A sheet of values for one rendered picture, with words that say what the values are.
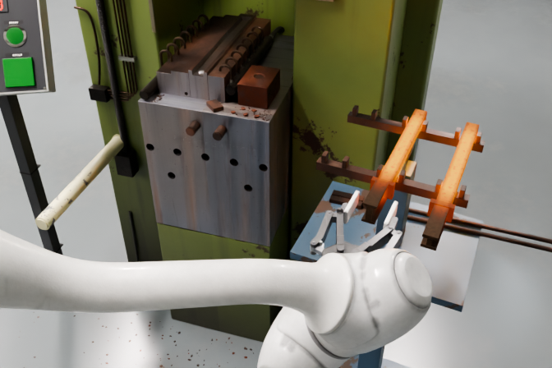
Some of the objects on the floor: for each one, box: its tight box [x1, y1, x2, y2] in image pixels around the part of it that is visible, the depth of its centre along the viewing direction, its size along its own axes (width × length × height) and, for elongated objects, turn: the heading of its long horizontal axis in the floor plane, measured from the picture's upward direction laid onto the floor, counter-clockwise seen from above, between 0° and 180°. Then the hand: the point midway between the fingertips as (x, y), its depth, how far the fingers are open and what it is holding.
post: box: [0, 95, 63, 255], centre depth 192 cm, size 4×4×108 cm
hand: (371, 210), depth 111 cm, fingers open, 7 cm apart
